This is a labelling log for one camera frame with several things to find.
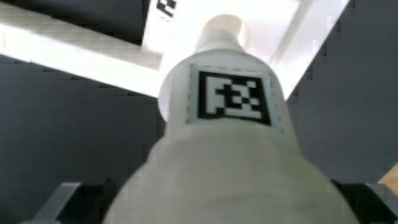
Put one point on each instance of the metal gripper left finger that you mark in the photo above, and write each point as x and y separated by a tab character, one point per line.
48	213

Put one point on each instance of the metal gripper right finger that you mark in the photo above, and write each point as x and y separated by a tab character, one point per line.
384	205

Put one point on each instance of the white lamp bulb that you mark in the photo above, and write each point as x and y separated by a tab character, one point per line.
226	175

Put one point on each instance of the white lamp base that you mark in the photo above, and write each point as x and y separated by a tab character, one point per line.
254	27

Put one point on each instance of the white front fence bar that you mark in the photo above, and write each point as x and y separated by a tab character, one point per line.
67	48

